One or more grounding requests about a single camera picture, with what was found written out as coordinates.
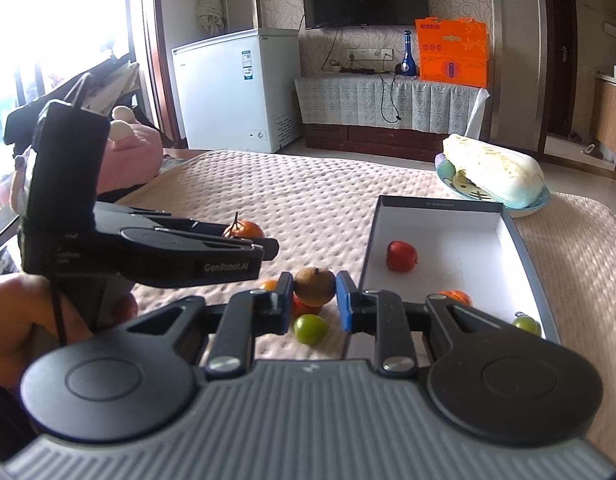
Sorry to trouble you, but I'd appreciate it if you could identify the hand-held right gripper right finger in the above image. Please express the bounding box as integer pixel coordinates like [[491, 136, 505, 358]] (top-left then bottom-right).
[[335, 270, 494, 376]]

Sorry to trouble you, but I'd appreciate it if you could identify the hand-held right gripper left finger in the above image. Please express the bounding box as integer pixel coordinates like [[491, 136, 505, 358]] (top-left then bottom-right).
[[122, 272, 295, 378]]

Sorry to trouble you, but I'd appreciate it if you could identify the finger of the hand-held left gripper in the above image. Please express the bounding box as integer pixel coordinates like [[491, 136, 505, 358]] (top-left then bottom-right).
[[118, 226, 280, 262], [95, 203, 229, 237]]

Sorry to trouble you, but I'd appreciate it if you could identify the dark red apple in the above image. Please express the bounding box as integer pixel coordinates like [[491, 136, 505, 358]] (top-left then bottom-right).
[[292, 294, 321, 318]]

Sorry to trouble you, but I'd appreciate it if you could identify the brown round fruit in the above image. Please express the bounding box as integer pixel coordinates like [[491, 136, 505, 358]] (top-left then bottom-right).
[[294, 267, 337, 307]]

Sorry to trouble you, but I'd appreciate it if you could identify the tangerine with stem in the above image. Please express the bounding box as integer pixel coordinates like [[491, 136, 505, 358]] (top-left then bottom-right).
[[223, 212, 265, 240]]

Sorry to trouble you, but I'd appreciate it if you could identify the white box with black edge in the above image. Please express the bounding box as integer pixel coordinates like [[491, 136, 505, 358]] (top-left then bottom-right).
[[345, 195, 561, 361]]

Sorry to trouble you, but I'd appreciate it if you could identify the person's left hand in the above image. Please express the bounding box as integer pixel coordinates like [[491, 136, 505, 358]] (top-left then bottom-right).
[[0, 274, 138, 388]]

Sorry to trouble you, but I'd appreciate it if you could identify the pink plush toy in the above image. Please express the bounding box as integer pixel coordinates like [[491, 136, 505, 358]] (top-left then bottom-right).
[[95, 105, 165, 196]]

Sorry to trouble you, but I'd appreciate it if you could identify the small red apple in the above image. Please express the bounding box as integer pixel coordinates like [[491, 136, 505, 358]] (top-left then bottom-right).
[[386, 240, 419, 272]]

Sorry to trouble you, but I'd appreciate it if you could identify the orange tangerine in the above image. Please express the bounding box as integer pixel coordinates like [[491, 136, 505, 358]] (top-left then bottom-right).
[[438, 289, 473, 307]]

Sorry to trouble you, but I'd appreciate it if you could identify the beige quilted bedspread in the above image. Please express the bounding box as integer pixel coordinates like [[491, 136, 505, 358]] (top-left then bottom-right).
[[0, 149, 616, 461]]

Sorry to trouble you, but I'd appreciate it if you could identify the white chest freezer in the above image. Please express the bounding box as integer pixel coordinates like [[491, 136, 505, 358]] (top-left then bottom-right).
[[171, 28, 302, 154]]

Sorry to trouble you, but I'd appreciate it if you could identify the dark wooden television cabinet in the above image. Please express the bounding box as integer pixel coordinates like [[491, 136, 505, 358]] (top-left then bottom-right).
[[304, 122, 481, 162]]

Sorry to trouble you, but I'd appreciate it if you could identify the green plum with stem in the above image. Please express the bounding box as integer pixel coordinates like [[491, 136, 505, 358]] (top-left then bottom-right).
[[512, 312, 543, 337]]

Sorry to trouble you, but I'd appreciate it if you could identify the lace table cloth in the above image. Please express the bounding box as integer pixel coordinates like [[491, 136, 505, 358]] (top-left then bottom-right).
[[294, 74, 490, 134]]

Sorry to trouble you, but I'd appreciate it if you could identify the light blue plate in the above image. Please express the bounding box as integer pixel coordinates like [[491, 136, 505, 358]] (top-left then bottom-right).
[[435, 152, 551, 219]]

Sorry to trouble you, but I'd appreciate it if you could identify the napa cabbage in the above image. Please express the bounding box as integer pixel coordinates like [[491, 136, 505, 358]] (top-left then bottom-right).
[[442, 133, 545, 209]]

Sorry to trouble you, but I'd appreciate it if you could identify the blue glass bottle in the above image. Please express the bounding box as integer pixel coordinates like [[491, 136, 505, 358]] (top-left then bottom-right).
[[398, 30, 419, 79]]

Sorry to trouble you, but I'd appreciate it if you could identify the orange gift box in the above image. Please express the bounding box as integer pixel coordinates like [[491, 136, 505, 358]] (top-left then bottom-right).
[[414, 18, 489, 88]]

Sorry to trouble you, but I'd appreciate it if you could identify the pair of slippers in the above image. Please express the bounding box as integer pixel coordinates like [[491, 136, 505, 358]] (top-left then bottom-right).
[[567, 131, 598, 157]]

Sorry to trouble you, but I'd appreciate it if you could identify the light wooden cabinet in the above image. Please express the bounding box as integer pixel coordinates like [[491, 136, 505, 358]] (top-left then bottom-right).
[[589, 72, 616, 167]]

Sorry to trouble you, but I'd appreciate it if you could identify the dark wooden door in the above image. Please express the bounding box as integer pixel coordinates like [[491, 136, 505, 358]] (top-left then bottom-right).
[[540, 0, 580, 141]]

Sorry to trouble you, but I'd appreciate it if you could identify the black power cable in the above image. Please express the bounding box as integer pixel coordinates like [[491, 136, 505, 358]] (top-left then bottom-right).
[[382, 71, 405, 124]]

